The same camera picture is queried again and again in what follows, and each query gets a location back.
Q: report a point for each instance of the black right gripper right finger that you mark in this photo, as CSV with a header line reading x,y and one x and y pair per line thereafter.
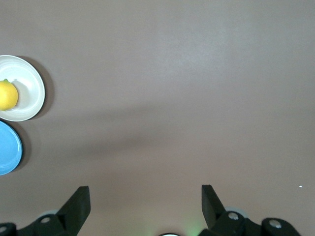
x,y
216,216

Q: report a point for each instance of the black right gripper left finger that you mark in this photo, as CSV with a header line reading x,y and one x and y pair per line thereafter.
x,y
71,216

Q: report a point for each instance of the yellow lemon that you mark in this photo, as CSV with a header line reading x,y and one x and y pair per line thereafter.
x,y
7,94

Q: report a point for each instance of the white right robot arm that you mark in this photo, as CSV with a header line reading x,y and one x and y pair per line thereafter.
x,y
168,234

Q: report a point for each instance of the blue round plate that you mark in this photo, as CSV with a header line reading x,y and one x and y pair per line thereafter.
x,y
9,147

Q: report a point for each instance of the beige round plate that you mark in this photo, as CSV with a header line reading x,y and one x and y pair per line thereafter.
x,y
29,81

